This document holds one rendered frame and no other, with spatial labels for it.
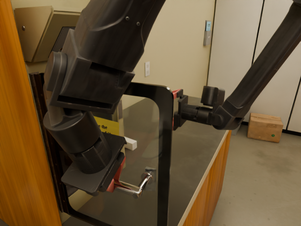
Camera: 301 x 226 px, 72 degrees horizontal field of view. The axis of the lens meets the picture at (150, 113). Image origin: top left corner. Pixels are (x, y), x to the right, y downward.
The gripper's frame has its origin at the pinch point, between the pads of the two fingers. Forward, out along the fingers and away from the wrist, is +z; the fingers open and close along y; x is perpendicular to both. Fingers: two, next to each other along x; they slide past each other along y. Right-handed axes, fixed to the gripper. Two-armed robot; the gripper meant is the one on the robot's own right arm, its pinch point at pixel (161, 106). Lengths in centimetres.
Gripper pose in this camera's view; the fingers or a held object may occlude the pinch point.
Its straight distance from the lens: 77.9
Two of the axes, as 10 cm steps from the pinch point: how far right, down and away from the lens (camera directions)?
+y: -0.2, -9.1, -4.2
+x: -5.0, 3.8, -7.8
